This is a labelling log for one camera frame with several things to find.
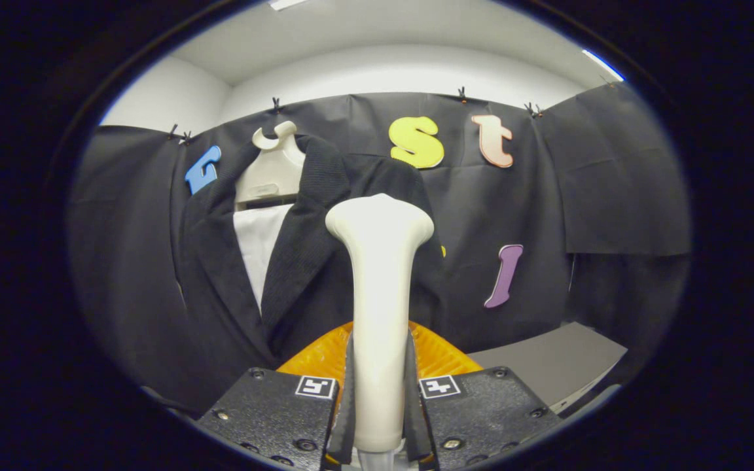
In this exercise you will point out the black backdrop cloth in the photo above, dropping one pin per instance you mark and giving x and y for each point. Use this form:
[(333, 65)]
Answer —
[(468, 216)]

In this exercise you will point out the white clothes hanger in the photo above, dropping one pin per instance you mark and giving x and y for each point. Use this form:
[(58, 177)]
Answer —
[(272, 170)]

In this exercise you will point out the white shirt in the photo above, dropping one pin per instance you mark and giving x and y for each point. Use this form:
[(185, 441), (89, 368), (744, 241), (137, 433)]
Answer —
[(259, 242)]

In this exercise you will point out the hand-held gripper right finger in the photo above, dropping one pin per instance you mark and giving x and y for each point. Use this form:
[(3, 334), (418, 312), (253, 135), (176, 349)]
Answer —
[(411, 405)]

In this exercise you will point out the black suit jacket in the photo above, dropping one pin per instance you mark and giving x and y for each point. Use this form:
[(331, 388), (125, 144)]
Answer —
[(305, 261)]

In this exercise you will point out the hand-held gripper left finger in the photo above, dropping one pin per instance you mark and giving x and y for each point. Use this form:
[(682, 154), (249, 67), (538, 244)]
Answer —
[(345, 405)]

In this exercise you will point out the grey cabinet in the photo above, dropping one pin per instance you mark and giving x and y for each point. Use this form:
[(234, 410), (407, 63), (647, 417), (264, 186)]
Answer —
[(547, 366)]

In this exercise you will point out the white garment steamer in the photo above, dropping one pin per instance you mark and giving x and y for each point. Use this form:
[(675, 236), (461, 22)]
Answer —
[(380, 294)]

